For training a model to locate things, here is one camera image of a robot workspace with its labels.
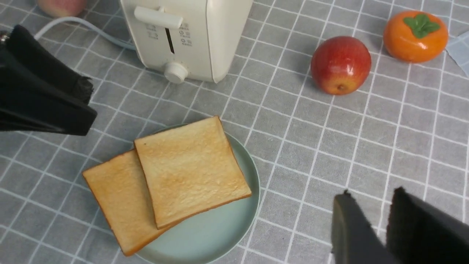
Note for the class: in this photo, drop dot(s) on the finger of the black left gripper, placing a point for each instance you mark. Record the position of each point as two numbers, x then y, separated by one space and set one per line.
29 103
41 63

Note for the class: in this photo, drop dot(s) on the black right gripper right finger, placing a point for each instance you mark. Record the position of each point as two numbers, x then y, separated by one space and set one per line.
419 233

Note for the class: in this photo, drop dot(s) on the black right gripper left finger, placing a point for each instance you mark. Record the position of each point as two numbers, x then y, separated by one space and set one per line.
352 237

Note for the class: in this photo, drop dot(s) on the toast slice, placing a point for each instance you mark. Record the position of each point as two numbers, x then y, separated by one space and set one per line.
120 188
189 170

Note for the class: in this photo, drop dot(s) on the white two-slot toaster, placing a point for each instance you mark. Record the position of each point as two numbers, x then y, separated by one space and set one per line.
195 39

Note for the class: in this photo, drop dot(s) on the pink peach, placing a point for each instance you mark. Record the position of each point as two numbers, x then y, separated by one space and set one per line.
62 8

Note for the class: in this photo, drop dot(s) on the light green plate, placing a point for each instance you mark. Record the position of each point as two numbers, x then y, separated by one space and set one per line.
207 237

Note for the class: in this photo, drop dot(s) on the red apple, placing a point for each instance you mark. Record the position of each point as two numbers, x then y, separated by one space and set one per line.
340 65

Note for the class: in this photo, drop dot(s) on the orange persimmon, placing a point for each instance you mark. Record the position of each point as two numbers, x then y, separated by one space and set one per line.
415 36

